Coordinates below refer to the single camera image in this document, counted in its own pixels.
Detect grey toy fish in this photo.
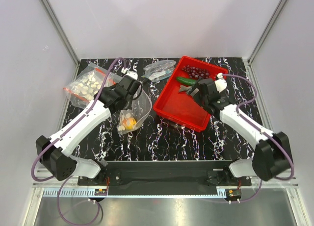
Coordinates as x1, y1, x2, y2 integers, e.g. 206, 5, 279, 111
179, 85, 193, 94

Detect green toy cucumber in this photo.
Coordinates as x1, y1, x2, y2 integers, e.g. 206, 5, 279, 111
176, 76, 197, 86

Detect polka dot zip bag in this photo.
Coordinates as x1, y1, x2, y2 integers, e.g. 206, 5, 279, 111
117, 89, 152, 135

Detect yellow toy mango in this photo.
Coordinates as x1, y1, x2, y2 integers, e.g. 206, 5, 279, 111
122, 117, 136, 130

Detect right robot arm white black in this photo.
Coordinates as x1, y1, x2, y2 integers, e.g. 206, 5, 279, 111
185, 78, 294, 185

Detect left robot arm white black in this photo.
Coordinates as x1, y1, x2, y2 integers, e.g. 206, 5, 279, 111
35, 75, 141, 185

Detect red zipper clear bag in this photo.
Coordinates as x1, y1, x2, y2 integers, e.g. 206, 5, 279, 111
63, 63, 107, 109

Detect small clear bag with items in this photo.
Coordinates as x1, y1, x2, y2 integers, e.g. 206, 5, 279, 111
142, 60, 176, 82

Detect purple toy grapes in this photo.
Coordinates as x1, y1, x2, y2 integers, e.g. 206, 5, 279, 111
182, 65, 209, 80

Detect red plastic tray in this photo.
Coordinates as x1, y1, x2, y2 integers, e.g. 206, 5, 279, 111
153, 56, 228, 132

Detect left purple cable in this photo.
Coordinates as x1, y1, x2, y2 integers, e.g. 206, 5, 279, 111
31, 57, 128, 224

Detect purple cable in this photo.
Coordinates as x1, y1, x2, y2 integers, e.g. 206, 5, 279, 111
31, 57, 128, 224
201, 73, 295, 202

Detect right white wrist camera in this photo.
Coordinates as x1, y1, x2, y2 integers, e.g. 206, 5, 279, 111
214, 73, 227, 93

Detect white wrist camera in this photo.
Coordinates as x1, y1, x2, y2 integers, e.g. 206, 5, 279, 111
214, 73, 227, 93
121, 69, 138, 83

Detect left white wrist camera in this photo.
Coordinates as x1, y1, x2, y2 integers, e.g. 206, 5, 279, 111
121, 69, 138, 83

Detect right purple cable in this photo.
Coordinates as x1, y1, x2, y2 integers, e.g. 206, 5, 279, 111
201, 73, 295, 202

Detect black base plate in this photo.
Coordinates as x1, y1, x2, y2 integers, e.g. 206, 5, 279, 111
78, 160, 251, 197

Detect slotted cable duct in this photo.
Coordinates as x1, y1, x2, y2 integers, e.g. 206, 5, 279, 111
43, 188, 226, 198

